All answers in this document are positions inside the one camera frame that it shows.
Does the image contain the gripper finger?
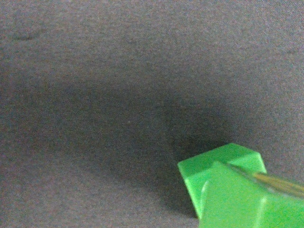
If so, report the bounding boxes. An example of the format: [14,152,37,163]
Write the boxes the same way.
[253,172,304,199]

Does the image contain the green block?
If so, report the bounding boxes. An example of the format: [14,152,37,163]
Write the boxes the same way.
[178,143,304,228]

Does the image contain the black tablecloth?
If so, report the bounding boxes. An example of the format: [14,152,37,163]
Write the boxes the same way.
[0,0,304,228]

